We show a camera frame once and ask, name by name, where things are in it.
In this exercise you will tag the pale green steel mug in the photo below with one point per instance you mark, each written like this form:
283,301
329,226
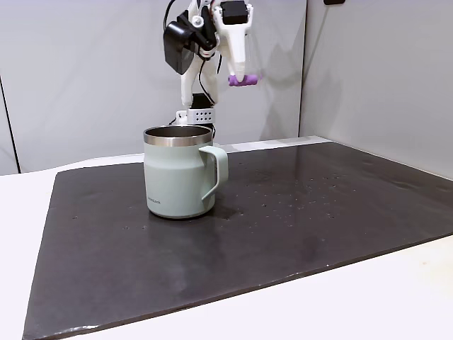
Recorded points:
173,177

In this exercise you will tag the purple pen grip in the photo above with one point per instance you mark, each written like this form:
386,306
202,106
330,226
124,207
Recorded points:
252,80

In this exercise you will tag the black camera box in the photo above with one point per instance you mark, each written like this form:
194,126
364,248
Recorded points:
178,46

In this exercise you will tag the black wall fixture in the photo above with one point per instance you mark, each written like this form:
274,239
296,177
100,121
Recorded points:
334,1

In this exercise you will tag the black table mat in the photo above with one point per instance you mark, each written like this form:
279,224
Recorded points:
212,255

